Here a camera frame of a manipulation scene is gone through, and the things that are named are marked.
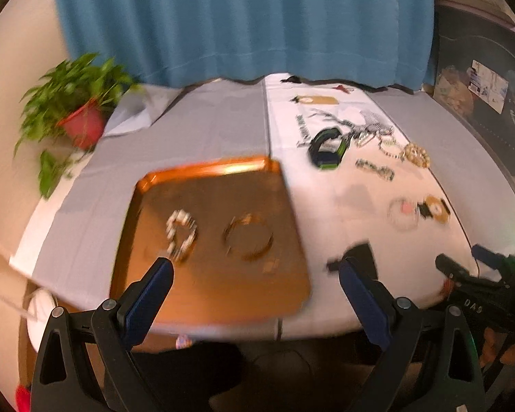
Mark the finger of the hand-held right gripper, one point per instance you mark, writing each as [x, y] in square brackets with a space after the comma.
[452, 268]
[487, 256]

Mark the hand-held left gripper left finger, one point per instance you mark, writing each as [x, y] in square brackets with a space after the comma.
[150, 296]

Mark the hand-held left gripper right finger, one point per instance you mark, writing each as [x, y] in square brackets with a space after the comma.
[362, 300]

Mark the orange metal tray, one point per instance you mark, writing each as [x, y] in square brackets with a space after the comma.
[223, 285]

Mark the person's right hand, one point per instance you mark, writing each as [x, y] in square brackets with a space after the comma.
[513, 349]

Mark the gold bangle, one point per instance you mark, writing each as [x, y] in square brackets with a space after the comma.
[229, 228]

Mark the white round object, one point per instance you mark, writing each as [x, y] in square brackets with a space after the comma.
[40, 309]

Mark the person's dark clothing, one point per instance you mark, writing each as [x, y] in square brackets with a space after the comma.
[249, 377]

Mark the black green smart watch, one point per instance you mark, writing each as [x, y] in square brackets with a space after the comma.
[326, 154]

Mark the white blue sticker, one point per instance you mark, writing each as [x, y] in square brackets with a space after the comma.
[487, 81]

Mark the white paper sheet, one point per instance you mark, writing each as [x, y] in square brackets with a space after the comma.
[131, 116]

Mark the grey tablecloth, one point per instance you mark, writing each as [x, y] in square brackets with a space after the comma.
[214, 124]

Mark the red flower pot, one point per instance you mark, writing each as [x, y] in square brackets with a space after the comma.
[85, 124]

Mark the green potted plant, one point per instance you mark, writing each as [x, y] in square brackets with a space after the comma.
[75, 79]

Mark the blue curtain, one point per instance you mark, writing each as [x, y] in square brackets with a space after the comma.
[240, 21]

